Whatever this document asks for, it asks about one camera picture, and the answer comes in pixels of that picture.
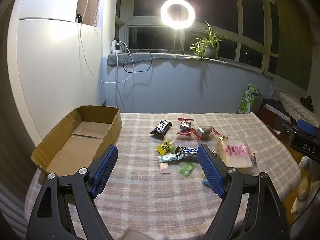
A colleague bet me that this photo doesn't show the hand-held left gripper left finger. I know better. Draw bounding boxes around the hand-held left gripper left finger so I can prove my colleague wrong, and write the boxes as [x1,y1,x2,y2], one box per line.
[26,144,118,240]

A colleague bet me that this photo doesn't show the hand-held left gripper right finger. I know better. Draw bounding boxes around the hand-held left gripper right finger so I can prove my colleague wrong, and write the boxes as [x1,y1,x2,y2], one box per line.
[197,144,290,240]

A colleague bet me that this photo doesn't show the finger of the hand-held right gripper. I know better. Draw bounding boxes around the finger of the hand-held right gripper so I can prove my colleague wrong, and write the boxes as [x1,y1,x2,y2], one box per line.
[296,119,317,134]
[275,116,300,143]

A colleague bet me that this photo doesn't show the green candy packet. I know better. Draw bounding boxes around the green candy packet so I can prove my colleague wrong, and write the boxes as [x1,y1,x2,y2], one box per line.
[178,162,197,177]

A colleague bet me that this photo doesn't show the dark chocolate bar packet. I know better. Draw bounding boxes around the dark chocolate bar packet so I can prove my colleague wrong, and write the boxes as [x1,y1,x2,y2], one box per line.
[174,145,199,158]
[150,119,173,137]

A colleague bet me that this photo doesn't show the sliced bread packet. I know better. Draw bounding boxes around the sliced bread packet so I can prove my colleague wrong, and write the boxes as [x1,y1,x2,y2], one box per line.
[216,135,257,174]

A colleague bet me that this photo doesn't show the cardboard box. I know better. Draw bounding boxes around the cardboard box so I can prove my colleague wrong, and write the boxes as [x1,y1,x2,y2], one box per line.
[30,105,123,178]

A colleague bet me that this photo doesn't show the brownie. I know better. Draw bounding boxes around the brownie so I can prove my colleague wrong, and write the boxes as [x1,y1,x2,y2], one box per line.
[194,126,220,140]
[176,118,198,138]

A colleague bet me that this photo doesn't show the mint candy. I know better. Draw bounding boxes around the mint candy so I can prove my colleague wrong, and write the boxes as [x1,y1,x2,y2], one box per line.
[157,154,182,163]

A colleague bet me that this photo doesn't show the yellow candy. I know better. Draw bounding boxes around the yellow candy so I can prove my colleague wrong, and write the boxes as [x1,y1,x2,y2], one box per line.
[156,142,172,155]

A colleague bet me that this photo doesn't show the lace cloth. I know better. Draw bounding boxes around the lace cloth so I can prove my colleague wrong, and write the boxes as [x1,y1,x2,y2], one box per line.
[274,90,320,128]

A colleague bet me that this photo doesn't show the dark furniture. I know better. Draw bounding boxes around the dark furniture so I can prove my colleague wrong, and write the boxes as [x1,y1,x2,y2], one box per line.
[257,99,283,130]

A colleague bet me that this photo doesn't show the dark figurine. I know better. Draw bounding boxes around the dark figurine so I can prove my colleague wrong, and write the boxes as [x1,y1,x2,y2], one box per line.
[300,95,315,112]

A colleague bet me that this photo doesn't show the pale yellow soft toy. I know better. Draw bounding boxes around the pale yellow soft toy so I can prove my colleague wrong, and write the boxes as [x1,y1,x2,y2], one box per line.
[291,155,320,214]

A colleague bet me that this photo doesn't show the green printed bag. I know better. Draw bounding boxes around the green printed bag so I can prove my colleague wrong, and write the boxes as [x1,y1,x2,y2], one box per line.
[239,83,260,114]

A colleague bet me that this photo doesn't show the plaid tablecloth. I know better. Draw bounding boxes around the plaid tablecloth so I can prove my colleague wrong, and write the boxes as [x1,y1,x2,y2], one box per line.
[24,112,302,240]

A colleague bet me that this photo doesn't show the grey striped curtain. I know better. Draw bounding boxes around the grey striped curtain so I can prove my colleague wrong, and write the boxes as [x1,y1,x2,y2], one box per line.
[0,120,40,233]

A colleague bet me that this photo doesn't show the potted spider plant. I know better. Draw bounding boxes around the potted spider plant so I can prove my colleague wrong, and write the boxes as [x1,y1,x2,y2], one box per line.
[189,21,229,63]

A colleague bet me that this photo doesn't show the white cabinet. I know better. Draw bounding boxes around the white cabinet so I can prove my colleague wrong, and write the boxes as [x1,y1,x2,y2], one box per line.
[7,0,107,145]

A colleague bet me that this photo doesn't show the grey windowsill cloth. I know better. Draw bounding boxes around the grey windowsill cloth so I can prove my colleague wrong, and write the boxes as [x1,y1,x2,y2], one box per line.
[107,51,275,80]

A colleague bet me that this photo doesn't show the white power strip with chargers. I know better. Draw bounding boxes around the white power strip with chargers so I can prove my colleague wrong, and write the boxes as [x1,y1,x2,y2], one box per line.
[110,38,122,55]

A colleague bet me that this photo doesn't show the black light tripod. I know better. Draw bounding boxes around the black light tripod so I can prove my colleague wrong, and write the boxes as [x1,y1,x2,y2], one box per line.
[168,29,185,55]

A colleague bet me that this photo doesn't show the window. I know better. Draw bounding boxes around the window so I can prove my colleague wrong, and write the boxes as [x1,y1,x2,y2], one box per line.
[116,0,310,90]

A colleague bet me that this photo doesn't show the long white charging cable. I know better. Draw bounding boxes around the long white charging cable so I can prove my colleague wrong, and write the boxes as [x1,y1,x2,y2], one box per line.
[79,0,134,83]

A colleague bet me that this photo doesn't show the white power cord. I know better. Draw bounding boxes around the white power cord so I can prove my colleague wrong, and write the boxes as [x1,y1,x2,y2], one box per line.
[114,54,125,112]

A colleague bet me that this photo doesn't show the black cable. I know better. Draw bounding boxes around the black cable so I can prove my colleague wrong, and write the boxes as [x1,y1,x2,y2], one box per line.
[119,44,153,73]

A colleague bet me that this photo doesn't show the ring light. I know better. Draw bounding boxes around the ring light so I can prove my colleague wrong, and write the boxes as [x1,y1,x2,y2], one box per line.
[160,0,196,30]

